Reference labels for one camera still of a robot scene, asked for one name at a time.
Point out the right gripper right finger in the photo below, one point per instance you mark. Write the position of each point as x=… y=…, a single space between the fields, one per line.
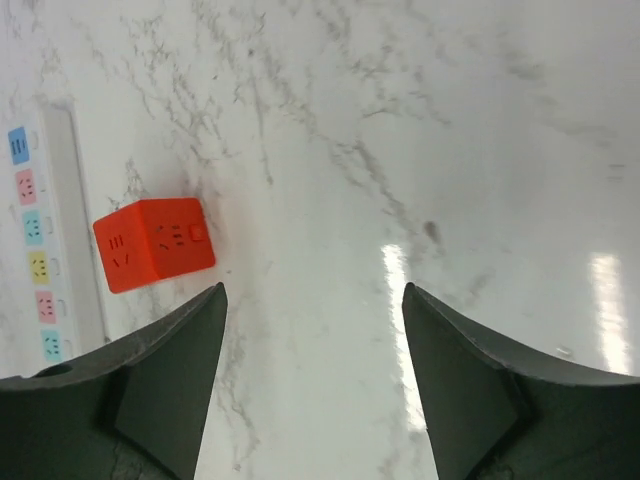
x=497 y=409

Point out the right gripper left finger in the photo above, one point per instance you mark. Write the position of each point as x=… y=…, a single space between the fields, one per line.
x=135 y=408

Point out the white power strip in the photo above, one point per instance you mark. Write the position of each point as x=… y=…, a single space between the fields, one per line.
x=51 y=309

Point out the red cube socket adapter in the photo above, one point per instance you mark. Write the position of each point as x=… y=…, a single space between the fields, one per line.
x=152 y=240

